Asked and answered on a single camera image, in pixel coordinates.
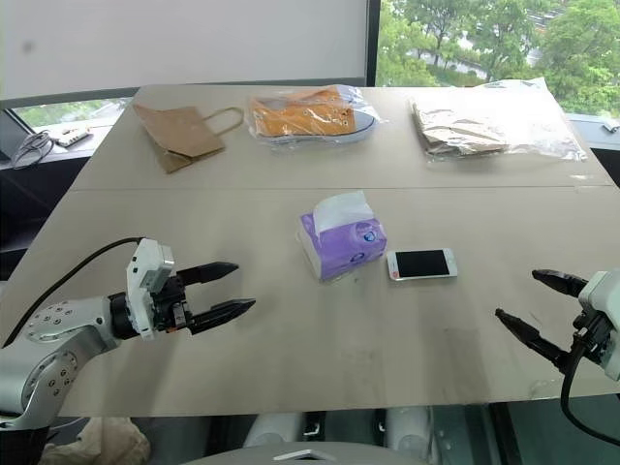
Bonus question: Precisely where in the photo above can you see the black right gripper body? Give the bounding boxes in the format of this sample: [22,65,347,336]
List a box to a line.
[572,311,612,364]

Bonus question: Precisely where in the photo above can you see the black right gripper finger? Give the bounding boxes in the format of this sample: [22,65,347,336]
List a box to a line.
[531,268,590,299]
[494,307,576,375]

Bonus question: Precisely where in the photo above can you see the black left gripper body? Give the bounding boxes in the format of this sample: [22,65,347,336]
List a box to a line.
[152,272,196,336]

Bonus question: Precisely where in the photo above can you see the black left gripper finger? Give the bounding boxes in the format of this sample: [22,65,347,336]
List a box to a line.
[175,261,240,289]
[190,297,258,337]

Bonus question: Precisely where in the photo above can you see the white smartphone with black screen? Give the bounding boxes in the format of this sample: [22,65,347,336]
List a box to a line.
[386,247,459,282]

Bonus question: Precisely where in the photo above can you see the purple tissue pack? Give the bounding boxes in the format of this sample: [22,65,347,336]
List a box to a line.
[295,190,389,283]

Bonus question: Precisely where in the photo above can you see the white rounded cylinder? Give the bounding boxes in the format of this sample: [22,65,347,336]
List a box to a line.
[247,411,305,448]
[386,405,438,452]

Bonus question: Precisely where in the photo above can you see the crumpled tan cloth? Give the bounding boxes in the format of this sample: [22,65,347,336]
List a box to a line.
[40,416,153,465]

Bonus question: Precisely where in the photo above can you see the grey robot torso top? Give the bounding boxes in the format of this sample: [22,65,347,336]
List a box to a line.
[192,438,404,465]

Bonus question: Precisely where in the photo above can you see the large clear plastic bag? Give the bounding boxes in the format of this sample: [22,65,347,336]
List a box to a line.
[408,78,589,171]

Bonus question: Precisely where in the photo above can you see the orange canvas sneaker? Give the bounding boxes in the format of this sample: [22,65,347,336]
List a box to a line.
[250,86,379,145]

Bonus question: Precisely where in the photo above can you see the stack of folded brown paper bags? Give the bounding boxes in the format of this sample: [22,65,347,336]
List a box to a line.
[410,99,511,157]

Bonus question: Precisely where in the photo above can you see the white power strip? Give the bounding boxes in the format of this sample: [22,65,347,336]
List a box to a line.
[47,126,94,147]

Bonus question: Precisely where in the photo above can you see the clear plastic bag around sneaker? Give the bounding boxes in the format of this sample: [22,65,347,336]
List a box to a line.
[247,82,384,153]

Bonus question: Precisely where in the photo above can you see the white roller blind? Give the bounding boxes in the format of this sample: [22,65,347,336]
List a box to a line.
[0,0,368,103]

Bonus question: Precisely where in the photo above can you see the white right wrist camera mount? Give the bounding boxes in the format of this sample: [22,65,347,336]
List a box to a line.
[577,269,620,382]

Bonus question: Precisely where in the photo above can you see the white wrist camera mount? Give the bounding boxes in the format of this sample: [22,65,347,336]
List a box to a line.
[577,269,620,382]
[124,237,176,341]

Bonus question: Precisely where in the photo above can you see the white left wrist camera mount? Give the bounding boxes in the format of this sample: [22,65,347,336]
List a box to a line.
[124,237,176,341]

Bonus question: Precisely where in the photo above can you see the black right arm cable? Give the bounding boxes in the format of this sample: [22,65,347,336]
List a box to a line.
[560,327,620,448]

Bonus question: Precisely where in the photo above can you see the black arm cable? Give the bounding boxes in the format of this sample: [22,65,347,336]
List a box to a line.
[0,236,147,349]
[560,327,620,448]

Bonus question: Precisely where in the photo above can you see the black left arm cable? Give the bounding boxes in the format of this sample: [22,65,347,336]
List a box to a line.
[0,236,147,349]

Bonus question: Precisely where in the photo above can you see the brown paper bag with handle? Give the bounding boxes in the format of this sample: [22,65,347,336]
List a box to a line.
[132,103,245,175]

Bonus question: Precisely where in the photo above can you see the grey coiled cables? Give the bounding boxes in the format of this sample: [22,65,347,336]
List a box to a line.
[10,131,56,171]

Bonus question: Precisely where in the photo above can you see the black window frame post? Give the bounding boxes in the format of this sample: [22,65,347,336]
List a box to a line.
[363,0,384,89]

